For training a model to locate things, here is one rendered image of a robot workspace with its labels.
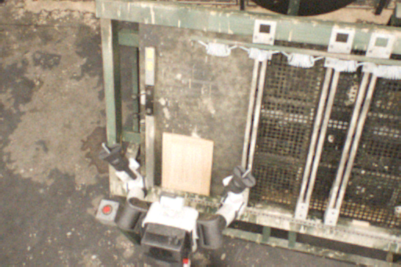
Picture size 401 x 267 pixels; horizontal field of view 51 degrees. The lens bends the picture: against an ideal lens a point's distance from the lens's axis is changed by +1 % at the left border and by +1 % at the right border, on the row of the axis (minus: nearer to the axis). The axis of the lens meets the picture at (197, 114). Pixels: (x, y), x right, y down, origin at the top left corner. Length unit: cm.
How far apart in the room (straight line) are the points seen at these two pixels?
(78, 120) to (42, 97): 49
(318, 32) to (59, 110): 292
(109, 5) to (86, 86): 222
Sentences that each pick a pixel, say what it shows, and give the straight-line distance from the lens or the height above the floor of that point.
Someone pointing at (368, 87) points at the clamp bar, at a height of 167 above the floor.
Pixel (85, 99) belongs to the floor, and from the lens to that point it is 432.
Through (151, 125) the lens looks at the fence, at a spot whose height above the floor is 129.
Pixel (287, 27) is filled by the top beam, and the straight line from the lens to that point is 208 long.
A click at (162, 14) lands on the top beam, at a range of 218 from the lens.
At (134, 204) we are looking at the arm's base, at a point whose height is 137.
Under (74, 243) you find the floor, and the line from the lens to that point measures 380.
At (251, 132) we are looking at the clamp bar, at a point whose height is 134.
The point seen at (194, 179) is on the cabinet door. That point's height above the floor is 98.
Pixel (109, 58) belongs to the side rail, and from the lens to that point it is 243.
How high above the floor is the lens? 349
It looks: 61 degrees down
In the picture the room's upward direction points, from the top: 10 degrees counter-clockwise
